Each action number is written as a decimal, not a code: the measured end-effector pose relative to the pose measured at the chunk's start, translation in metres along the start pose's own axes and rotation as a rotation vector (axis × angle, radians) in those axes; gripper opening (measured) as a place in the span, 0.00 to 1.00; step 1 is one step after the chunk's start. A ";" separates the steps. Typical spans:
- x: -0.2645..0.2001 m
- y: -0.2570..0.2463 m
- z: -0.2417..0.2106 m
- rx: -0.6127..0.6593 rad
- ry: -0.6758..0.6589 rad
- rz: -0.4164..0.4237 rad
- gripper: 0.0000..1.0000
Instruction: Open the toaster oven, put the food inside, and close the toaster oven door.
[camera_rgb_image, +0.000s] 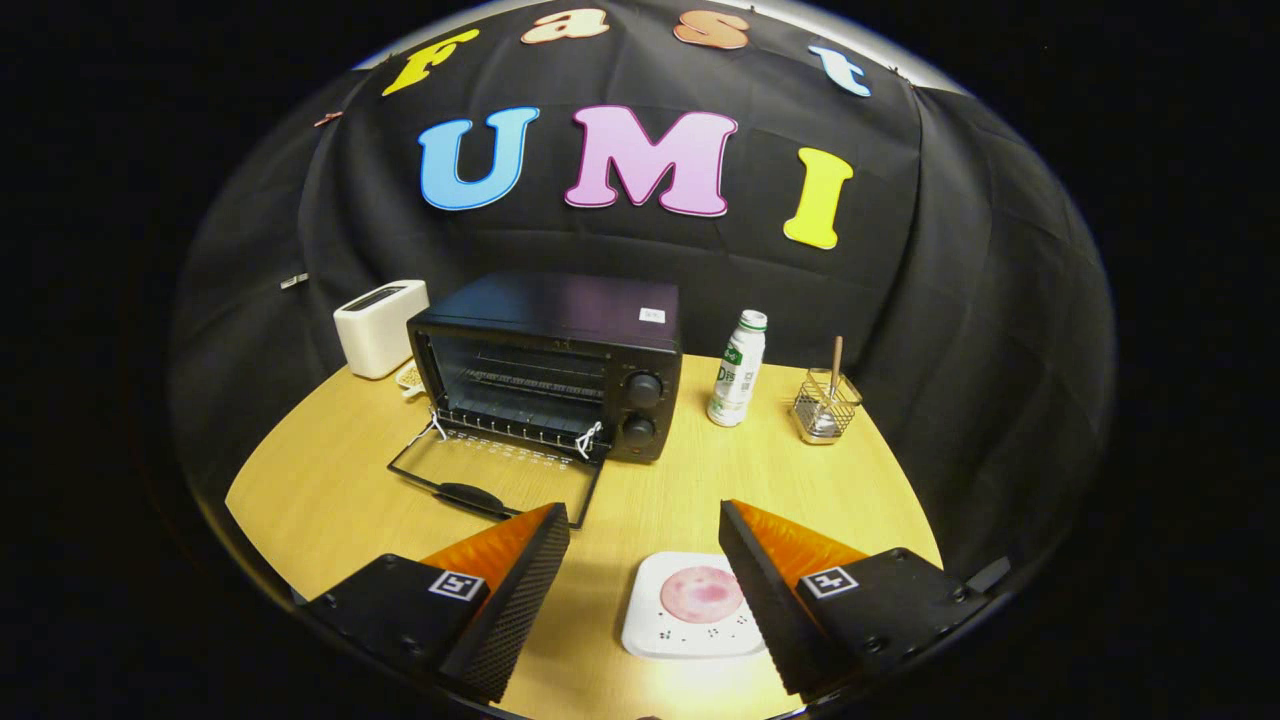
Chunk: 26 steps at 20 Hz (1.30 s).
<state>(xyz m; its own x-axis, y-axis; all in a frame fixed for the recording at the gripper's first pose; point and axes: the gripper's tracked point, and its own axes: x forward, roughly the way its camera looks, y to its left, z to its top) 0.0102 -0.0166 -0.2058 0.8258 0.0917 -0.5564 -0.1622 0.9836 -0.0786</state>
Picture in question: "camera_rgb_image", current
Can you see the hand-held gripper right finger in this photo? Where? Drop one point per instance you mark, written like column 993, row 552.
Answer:
column 770, row 605

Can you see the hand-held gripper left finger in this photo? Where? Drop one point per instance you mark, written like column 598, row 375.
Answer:
column 520, row 610

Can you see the pink ham slice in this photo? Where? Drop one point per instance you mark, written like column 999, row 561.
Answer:
column 700, row 595

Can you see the white square plate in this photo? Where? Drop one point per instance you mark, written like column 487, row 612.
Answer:
column 650, row 632

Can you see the black toaster oven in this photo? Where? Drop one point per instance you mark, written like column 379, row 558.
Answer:
column 560, row 310

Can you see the white bread toaster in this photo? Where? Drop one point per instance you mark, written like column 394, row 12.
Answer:
column 375, row 330

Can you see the white bottle green label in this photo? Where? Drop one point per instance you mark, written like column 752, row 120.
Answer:
column 738, row 375

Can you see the grey cloth clip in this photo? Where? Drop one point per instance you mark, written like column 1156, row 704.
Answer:
column 293, row 281

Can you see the red cloth clip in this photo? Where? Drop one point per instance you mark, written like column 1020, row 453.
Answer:
column 327, row 118

